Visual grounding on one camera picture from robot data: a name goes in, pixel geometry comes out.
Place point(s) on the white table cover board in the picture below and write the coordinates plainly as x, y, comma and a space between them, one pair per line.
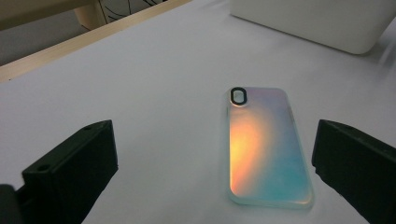
155, 93

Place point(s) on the light wooden desk frame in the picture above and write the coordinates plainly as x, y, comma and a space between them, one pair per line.
90, 15

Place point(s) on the wooden table frame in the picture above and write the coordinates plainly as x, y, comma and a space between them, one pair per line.
93, 34

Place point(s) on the white plastic bin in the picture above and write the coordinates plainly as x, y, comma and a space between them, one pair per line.
311, 21

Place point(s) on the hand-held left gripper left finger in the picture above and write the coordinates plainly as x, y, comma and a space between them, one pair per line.
68, 168

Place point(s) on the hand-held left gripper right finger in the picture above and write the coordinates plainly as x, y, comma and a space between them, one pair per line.
358, 168

